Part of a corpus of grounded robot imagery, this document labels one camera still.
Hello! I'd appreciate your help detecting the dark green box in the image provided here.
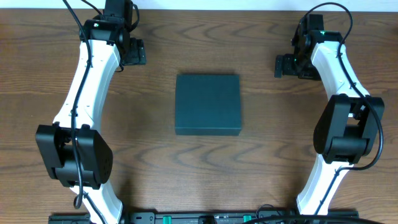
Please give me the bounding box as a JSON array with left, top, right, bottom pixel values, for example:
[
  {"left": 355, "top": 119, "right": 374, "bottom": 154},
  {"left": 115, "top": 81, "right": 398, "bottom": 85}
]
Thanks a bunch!
[{"left": 175, "top": 74, "right": 242, "bottom": 136}]

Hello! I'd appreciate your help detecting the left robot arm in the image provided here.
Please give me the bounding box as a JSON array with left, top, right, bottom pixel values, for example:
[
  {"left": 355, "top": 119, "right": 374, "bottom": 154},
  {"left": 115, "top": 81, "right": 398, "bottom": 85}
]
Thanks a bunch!
[{"left": 35, "top": 0, "right": 146, "bottom": 223}]

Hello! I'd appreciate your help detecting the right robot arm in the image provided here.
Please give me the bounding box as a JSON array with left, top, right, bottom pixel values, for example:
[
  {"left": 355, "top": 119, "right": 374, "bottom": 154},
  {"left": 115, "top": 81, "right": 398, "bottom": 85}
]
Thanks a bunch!
[{"left": 274, "top": 13, "right": 384, "bottom": 215}]

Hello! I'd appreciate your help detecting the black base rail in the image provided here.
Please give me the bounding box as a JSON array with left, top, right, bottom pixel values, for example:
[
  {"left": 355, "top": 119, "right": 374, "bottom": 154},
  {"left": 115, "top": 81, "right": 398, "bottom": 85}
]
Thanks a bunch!
[{"left": 48, "top": 209, "right": 359, "bottom": 224}]

